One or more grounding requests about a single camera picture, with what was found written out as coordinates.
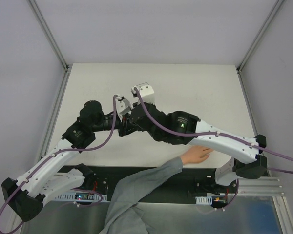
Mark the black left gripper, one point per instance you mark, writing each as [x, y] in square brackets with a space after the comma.
[121, 127]

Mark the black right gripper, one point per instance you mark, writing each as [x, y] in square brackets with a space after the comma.
[133, 117]

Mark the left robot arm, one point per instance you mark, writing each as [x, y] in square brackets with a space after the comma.
[30, 192]

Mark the grey sleeved forearm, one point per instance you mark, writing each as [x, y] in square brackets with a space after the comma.
[122, 215]

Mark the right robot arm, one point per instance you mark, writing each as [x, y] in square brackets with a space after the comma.
[182, 128]

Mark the mannequin hand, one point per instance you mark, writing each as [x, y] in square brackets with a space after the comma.
[196, 154]

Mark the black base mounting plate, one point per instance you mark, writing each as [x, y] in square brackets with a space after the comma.
[185, 187]

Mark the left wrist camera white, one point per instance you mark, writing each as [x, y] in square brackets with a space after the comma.
[123, 105]

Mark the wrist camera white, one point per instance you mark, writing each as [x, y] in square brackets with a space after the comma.
[146, 92]
[123, 105]

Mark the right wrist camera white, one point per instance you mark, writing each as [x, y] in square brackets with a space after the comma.
[146, 92]

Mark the aluminium frame post left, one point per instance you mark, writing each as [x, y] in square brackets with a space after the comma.
[48, 34]

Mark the aluminium frame post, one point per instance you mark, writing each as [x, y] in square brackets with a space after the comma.
[48, 34]
[260, 34]

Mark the aluminium frame post right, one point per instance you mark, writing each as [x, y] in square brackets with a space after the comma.
[260, 34]

